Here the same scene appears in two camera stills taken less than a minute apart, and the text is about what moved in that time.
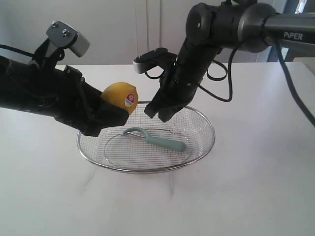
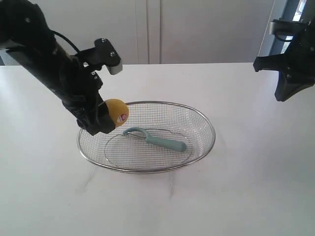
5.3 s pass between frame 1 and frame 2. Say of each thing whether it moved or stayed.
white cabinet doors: stayed
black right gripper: moved
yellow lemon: moved
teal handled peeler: stayed
